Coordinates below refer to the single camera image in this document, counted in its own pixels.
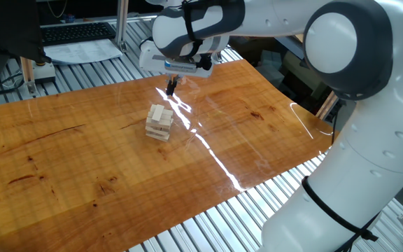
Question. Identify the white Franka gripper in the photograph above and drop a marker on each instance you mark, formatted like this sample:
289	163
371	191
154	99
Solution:
149	59

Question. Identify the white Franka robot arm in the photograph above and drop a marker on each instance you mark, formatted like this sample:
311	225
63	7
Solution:
380	140

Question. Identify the white paper stack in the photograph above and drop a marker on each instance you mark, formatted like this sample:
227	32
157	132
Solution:
82	52

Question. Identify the black keyboard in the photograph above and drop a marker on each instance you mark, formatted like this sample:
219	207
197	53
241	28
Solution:
79	33

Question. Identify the glossy wood pattern mat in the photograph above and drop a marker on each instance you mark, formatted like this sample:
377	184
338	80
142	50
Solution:
82	157

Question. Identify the white button box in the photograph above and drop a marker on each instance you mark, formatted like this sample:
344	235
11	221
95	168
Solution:
45	73

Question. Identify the light wooden strip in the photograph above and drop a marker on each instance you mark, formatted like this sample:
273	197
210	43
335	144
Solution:
327	105

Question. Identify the upright aluminium post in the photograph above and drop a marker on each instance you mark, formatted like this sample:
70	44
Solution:
121	21

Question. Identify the horizontal aluminium rail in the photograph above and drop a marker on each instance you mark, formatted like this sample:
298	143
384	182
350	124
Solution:
100	20

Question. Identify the wooden post with bracket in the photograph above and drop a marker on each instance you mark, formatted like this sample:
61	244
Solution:
27	71

